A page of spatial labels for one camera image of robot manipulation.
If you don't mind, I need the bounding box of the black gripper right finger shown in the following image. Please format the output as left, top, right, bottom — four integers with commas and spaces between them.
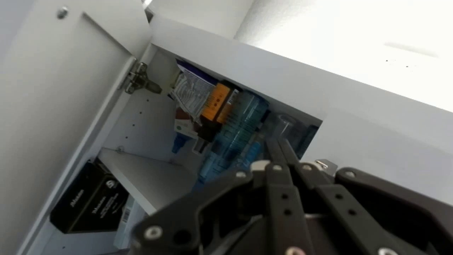
276, 138, 417, 255

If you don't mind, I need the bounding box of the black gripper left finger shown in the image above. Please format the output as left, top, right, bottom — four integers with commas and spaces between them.
265, 138, 315, 255

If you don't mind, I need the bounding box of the blue plastic water bottle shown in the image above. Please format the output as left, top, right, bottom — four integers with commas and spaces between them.
199, 92, 269, 182

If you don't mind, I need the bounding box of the clear plastic bottle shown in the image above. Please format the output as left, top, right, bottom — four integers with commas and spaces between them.
261, 111, 308, 150

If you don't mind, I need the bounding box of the white cabinet shelf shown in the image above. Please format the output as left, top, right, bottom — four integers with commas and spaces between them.
98, 148, 196, 213

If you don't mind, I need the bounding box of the orange box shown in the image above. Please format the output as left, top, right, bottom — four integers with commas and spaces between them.
201, 82, 233, 123

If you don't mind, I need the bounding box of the white blue carton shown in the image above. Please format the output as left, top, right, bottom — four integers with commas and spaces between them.
172, 59, 218, 121

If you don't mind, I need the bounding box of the black box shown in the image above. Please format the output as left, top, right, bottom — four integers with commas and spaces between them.
50, 162, 129, 233

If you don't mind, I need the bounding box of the metal cabinet hinge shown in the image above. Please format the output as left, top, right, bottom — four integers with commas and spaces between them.
122, 62, 162, 93

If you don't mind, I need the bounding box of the white left cabinet door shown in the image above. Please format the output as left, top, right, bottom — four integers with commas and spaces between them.
0, 0, 150, 255

